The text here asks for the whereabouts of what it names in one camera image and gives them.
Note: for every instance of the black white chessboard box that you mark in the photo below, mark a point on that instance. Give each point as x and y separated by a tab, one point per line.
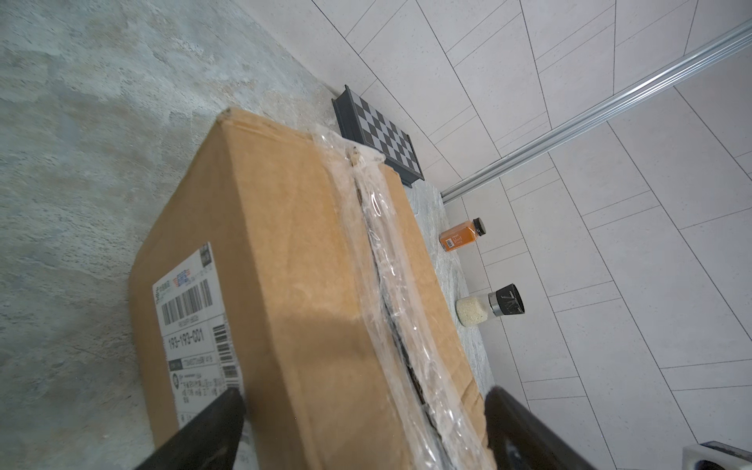
361	122

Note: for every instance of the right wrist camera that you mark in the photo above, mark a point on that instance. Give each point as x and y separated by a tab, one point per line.
715	455

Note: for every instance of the white spice jar black lid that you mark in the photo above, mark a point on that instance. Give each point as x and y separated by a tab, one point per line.
474	310

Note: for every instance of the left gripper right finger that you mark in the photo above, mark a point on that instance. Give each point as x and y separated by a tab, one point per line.
519	440

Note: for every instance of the brown cardboard express box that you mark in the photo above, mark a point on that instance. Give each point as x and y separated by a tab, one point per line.
251	279

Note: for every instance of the orange spice bottle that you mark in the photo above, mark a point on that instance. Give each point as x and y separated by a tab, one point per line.
463	234

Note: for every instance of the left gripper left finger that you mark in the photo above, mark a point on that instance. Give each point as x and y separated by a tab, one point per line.
209	441

